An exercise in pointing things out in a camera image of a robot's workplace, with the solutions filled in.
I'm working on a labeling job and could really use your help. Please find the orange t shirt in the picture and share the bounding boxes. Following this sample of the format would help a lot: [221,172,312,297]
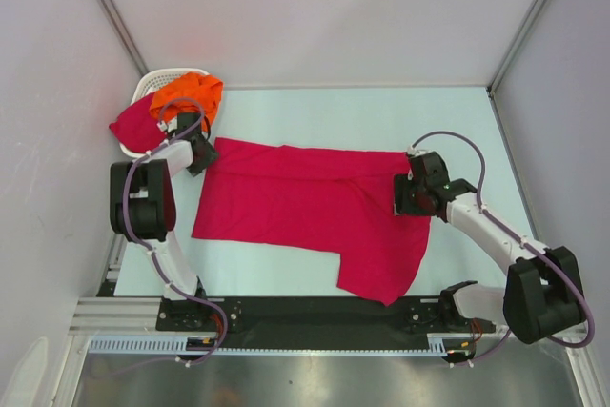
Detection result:
[149,71,224,132]

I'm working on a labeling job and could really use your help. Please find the pink t shirt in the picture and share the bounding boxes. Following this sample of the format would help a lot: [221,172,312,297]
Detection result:
[109,93,166,157]
[192,137,431,306]

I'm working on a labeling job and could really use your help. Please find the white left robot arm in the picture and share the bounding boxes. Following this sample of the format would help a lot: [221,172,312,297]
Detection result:
[110,135,219,331]

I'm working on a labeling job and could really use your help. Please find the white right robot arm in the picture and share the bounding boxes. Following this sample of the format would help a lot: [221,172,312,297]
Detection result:
[394,173,595,344]

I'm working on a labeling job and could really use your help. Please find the white perforated laundry basket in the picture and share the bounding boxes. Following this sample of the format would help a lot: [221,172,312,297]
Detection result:
[118,65,215,160]

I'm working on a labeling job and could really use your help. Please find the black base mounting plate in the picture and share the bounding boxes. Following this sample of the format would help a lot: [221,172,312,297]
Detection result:
[155,296,496,352]

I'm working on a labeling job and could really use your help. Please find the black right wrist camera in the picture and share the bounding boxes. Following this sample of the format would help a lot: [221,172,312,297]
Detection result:
[408,152,450,189]

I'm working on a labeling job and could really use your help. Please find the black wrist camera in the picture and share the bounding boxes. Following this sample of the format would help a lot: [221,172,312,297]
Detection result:
[168,112,211,140]
[408,152,450,189]

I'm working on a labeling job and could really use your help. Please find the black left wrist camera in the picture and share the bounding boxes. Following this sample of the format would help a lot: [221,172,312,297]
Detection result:
[168,112,211,140]

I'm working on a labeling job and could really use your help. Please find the aluminium front frame rail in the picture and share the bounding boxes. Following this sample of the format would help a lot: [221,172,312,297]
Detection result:
[69,296,587,336]

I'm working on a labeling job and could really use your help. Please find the white slotted cable duct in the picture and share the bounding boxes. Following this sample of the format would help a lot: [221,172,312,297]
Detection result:
[89,335,472,357]

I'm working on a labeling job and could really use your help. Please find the aluminium left corner post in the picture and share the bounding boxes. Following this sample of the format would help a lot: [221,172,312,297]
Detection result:
[96,0,149,76]

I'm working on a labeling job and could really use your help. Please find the aluminium corner post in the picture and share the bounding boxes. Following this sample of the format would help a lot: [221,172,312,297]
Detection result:
[487,0,549,98]
[96,0,149,76]

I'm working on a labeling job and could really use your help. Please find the aluminium right corner post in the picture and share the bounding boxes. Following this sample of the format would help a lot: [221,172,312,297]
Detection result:
[487,0,549,98]

